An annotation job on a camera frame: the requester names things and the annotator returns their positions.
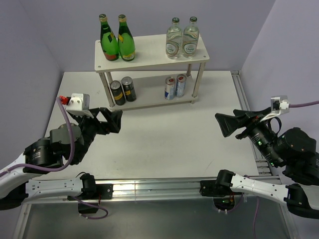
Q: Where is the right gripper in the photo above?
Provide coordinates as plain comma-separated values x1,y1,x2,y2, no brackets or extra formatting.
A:
212,105,281,165

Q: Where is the white two-tier shelf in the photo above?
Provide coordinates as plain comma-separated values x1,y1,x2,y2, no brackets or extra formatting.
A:
95,34,209,111

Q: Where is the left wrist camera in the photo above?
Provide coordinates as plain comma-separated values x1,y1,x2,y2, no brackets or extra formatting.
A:
59,93,93,118

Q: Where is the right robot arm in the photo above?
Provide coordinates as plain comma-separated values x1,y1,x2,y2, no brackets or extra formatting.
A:
215,108,319,219

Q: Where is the purple cable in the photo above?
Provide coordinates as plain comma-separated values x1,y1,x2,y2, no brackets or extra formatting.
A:
214,100,319,239
0,97,109,220

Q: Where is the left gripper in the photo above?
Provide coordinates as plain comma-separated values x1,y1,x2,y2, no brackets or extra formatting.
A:
73,107,123,162

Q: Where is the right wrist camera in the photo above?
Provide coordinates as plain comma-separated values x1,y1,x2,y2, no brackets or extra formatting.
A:
271,95,290,117

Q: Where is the aluminium side rail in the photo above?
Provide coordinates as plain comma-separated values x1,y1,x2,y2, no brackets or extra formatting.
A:
231,71,272,176

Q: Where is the clear glass bottle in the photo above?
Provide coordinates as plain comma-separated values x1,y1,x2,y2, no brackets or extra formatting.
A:
182,16,199,57
165,17,182,59

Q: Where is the black can right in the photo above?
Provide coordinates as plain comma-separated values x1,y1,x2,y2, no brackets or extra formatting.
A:
121,77,137,102

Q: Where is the green glass bottle front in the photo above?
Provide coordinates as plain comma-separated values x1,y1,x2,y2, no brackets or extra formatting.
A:
118,14,135,61

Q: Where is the black can left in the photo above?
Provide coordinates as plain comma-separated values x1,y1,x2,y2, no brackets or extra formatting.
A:
110,81,126,106

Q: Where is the clear glass bottle front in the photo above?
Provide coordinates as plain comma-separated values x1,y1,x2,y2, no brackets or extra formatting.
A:
182,16,199,57

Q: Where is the green glass bottle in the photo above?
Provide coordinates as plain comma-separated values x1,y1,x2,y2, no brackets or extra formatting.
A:
118,14,135,61
99,14,119,61

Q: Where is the white blue can shelf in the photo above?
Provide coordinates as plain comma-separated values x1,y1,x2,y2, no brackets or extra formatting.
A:
175,74,187,97

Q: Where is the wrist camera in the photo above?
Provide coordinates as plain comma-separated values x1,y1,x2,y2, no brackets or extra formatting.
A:
271,95,290,117
59,93,93,118

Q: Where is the black can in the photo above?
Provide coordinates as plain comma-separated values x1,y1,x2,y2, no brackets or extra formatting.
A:
110,81,126,106
121,77,137,102

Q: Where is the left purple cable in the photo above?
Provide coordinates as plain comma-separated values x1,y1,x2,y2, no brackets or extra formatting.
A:
0,97,109,220

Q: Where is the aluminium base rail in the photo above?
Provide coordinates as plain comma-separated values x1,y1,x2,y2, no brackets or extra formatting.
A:
59,174,286,203

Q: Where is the white blue can front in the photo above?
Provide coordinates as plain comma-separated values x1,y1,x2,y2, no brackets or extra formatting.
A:
164,77,176,100

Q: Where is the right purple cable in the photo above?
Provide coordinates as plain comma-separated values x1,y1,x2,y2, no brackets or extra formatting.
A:
214,100,319,239

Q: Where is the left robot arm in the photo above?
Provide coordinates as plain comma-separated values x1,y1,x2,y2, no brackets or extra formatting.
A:
0,108,123,211

